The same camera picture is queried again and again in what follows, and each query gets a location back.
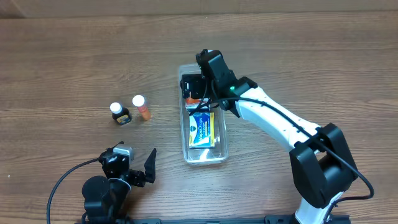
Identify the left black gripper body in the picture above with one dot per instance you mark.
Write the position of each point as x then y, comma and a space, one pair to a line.
135, 177

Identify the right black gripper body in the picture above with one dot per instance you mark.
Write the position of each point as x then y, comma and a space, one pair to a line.
193, 86

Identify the red medicine box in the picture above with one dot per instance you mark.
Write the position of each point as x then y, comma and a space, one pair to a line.
191, 104

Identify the blue VapoDrops box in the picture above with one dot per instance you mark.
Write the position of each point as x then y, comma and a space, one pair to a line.
201, 130

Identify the dark brown syrup bottle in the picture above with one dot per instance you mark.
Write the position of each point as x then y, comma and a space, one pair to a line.
120, 114

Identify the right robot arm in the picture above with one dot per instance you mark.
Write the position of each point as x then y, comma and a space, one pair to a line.
323, 168

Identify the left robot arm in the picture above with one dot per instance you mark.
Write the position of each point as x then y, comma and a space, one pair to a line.
105, 195

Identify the clear plastic container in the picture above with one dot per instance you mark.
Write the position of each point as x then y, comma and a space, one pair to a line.
199, 156

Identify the orange pill bottle white cap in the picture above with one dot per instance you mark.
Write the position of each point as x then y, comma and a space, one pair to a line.
140, 103

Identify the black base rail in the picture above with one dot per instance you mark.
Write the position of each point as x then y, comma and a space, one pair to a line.
214, 220

